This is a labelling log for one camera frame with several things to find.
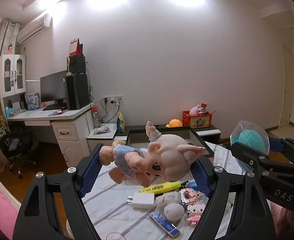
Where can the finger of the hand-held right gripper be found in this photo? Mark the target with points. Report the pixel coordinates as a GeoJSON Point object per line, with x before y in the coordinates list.
{"type": "Point", "coordinates": [275, 145]}
{"type": "Point", "coordinates": [247, 155]}

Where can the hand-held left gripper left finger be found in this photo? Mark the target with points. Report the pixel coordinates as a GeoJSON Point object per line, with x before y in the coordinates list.
{"type": "Point", "coordinates": [89, 177]}

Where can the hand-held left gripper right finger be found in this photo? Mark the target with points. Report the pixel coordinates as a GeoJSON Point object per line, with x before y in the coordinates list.
{"type": "Point", "coordinates": [202, 180]}

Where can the teal brush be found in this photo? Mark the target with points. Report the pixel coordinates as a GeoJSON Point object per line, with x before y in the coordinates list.
{"type": "Point", "coordinates": [252, 140]}

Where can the pink pig figurine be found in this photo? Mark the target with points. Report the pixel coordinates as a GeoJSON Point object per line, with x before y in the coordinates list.
{"type": "Point", "coordinates": [167, 160]}

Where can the pink storage box black rim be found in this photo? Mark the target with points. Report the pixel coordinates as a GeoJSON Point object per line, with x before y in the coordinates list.
{"type": "Point", "coordinates": [137, 137]}

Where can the person's right hand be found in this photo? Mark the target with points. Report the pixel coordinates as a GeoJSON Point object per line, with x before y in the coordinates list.
{"type": "Point", "coordinates": [287, 223]}

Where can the pink white block figure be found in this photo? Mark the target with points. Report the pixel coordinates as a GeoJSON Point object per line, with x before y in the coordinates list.
{"type": "Point", "coordinates": [194, 213]}

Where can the white striped bedsheet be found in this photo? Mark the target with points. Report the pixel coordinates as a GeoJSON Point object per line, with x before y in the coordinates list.
{"type": "Point", "coordinates": [111, 205]}

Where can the yellow highlighter pen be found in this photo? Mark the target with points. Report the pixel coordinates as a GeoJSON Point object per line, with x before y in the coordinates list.
{"type": "Point", "coordinates": [162, 187]}

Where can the white egg-shaped toy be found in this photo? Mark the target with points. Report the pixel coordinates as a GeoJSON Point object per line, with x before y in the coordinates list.
{"type": "Point", "coordinates": [173, 210]}

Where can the white nightstand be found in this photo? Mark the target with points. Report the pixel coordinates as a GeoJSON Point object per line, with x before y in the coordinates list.
{"type": "Point", "coordinates": [101, 136]}

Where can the white black low cabinet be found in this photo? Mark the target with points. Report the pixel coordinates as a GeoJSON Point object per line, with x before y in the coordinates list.
{"type": "Point", "coordinates": [209, 132]}

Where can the white desk with drawers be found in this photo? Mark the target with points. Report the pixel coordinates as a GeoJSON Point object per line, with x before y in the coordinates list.
{"type": "Point", "coordinates": [69, 130]}

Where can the white charger plug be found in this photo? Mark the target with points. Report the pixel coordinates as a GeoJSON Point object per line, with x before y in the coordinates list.
{"type": "Point", "coordinates": [143, 200]}

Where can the red printed crate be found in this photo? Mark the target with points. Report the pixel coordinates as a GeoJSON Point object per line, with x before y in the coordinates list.
{"type": "Point", "coordinates": [198, 121]}

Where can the bottle with orange cap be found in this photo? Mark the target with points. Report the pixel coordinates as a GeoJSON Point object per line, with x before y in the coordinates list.
{"type": "Point", "coordinates": [96, 118]}

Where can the yellow blue snack bag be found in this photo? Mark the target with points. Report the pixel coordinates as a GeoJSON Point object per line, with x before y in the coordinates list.
{"type": "Point", "coordinates": [121, 123]}

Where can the orange plush toy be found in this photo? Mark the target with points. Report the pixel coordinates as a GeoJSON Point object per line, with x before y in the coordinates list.
{"type": "Point", "coordinates": [175, 123]}

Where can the pink plush toy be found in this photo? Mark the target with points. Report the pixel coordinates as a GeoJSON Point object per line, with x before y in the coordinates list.
{"type": "Point", "coordinates": [194, 110]}

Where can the black office chair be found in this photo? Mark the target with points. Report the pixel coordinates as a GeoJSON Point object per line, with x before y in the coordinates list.
{"type": "Point", "coordinates": [19, 142]}

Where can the black keyboard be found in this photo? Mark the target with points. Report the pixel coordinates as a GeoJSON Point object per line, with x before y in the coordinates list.
{"type": "Point", "coordinates": [53, 107]}

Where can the black computer tower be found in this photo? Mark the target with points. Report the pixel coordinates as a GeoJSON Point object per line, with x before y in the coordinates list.
{"type": "Point", "coordinates": [78, 91]}

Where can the black computer monitor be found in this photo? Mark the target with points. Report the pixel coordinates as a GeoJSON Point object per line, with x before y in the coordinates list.
{"type": "Point", "coordinates": [53, 87]}

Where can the black speaker box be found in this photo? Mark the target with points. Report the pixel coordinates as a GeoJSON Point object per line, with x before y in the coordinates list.
{"type": "Point", "coordinates": [76, 64]}

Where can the white glass-door cabinet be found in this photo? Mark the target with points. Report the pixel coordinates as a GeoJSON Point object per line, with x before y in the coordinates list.
{"type": "Point", "coordinates": [11, 75]}

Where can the red desk calendar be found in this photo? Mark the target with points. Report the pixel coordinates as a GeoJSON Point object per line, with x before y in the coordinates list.
{"type": "Point", "coordinates": [76, 48]}

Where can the small pink doll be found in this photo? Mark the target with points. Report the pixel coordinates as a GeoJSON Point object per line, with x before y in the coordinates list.
{"type": "Point", "coordinates": [10, 49]}

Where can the white air conditioner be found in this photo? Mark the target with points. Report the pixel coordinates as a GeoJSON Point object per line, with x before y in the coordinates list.
{"type": "Point", "coordinates": [34, 28]}

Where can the white wall outlet strip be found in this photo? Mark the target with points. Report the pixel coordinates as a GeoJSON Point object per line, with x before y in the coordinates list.
{"type": "Point", "coordinates": [111, 99]}

